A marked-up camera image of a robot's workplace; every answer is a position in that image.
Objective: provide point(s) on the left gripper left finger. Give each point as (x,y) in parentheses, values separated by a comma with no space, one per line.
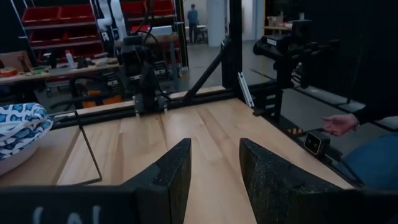
(168,186)

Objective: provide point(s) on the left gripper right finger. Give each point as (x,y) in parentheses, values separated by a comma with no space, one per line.
(273,186)

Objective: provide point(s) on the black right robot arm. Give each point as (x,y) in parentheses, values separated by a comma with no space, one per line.
(149,87)

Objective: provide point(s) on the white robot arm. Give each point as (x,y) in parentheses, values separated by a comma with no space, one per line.
(115,15)

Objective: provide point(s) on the wooden shelf rack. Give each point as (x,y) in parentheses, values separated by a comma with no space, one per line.
(90,152)

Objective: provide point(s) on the orange and black machine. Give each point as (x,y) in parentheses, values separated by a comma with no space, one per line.
(99,93)

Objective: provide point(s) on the rack of red bins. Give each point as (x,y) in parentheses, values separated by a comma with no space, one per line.
(161,7)
(59,28)

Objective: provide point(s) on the white bottle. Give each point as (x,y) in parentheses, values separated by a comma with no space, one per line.
(70,58)

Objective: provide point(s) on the person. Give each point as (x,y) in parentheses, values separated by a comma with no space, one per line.
(192,21)
(376,112)

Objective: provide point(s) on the wooden workbench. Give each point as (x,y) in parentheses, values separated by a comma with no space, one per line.
(46,73)

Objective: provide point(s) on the person's hand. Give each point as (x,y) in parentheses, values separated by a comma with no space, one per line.
(339,124)

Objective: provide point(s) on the green tape roll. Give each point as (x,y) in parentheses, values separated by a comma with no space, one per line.
(39,70)

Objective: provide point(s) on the cardboard box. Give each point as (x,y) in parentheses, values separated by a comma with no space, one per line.
(14,60)

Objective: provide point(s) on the red tape roll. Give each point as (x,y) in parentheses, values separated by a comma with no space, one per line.
(7,72)

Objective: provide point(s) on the black device on stand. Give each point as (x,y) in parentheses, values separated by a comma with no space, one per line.
(280,46)

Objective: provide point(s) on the black table-level camera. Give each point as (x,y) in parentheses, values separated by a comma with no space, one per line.
(315,143)

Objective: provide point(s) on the black rig frame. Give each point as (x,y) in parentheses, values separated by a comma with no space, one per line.
(231,46)

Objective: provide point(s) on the silver metal bracket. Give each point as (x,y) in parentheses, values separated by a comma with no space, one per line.
(245,90)

